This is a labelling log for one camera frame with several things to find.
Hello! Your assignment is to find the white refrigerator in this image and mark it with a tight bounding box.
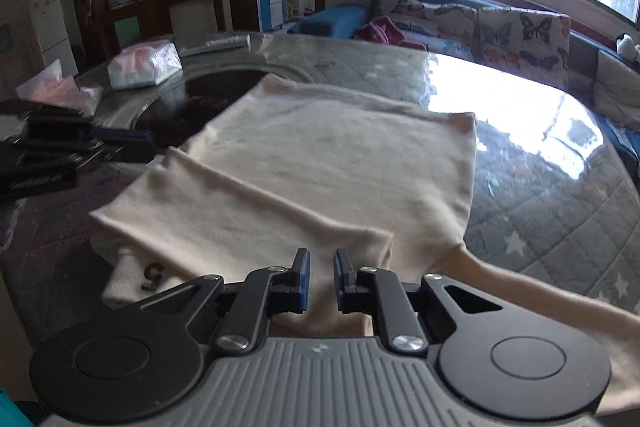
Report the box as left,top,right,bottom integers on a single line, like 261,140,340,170
27,0,80,80

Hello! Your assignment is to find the white and pink tissue pack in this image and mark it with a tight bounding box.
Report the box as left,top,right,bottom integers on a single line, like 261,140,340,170
107,39,183,90

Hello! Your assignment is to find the flat silver device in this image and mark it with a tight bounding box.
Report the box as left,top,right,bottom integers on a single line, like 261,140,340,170
177,33,251,56

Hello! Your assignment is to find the cream garment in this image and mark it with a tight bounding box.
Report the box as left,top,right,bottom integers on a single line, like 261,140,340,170
90,73,640,418

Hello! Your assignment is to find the flat butterfly print cushion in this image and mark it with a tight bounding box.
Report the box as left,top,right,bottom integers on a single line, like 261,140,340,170
400,32,476,62

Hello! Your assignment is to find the blue corner sofa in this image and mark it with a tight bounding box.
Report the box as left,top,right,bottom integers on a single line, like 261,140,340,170
290,0,640,132

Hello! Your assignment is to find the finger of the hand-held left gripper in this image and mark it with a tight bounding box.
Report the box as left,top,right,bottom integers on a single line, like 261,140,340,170
90,127,154,144
75,141,158,164

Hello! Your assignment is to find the grey cushion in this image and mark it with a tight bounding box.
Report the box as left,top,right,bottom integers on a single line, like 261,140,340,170
592,49,640,128

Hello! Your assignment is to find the teal object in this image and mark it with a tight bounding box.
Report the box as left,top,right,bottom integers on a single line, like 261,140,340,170
0,387,38,427

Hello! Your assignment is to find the pink cloth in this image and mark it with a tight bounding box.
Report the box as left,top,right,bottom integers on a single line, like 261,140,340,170
355,16,408,48

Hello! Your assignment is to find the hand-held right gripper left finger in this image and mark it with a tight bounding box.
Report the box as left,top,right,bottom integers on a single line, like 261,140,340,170
132,248,312,354

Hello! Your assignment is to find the large butterfly print cushion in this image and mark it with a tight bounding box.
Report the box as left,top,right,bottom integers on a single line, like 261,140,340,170
477,6,572,92

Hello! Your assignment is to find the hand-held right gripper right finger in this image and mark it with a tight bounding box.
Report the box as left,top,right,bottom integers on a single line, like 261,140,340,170
333,248,503,354

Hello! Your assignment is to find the white and black plush toy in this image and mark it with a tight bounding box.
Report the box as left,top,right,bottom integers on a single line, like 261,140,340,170
615,33,640,62

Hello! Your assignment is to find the blue cabinet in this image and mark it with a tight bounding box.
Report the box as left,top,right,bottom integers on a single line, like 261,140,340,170
255,0,291,32

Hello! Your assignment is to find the pink plastic bag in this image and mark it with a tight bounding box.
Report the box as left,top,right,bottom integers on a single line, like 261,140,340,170
15,59,103,118

